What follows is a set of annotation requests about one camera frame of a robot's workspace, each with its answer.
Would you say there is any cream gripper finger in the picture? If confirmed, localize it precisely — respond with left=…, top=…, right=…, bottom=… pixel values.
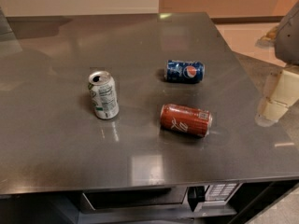
left=263, top=66, right=299, bottom=107
left=255, top=97, right=288, bottom=127

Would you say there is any blue pepsi can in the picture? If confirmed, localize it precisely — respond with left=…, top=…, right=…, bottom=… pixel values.
left=164, top=60, right=205, bottom=84

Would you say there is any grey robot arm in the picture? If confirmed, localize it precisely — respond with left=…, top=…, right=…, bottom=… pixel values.
left=255, top=1, right=299, bottom=127

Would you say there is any red coca-cola can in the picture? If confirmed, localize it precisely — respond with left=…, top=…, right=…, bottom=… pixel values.
left=160, top=104, right=212, bottom=137

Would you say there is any silver green soda can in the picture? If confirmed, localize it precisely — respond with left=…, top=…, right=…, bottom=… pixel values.
left=88, top=71, right=119, bottom=119

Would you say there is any microwave oven under table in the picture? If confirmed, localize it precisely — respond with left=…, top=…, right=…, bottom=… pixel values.
left=78, top=183, right=241, bottom=213

